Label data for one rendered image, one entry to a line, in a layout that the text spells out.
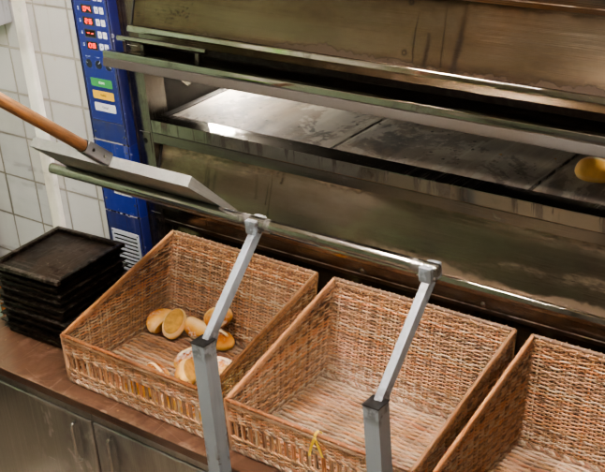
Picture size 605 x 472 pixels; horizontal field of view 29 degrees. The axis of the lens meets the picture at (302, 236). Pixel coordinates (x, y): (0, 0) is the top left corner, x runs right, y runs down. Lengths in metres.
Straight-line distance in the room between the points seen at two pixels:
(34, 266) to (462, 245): 1.31
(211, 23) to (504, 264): 0.99
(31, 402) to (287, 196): 0.95
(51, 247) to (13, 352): 0.34
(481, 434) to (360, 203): 0.70
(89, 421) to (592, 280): 1.41
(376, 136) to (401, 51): 0.44
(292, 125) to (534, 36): 0.91
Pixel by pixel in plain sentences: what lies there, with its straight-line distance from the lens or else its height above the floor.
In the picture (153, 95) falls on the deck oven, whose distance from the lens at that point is 3.43.
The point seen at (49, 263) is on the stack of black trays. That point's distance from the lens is 3.53.
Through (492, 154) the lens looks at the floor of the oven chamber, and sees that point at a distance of 3.00.
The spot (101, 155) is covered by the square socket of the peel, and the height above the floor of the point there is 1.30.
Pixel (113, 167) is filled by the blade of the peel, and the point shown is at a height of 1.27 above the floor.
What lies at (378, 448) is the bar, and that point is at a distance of 2.47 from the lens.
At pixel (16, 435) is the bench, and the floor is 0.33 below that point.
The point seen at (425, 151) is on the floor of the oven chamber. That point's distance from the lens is 3.04.
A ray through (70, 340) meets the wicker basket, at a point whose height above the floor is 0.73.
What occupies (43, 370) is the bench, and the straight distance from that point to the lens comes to 3.44.
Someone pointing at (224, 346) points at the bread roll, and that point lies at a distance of 3.34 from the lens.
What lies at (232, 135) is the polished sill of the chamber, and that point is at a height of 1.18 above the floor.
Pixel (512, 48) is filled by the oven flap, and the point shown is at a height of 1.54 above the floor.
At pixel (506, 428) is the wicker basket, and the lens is 2.85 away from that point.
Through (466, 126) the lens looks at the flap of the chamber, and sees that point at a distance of 2.57.
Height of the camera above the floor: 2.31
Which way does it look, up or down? 26 degrees down
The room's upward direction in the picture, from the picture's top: 5 degrees counter-clockwise
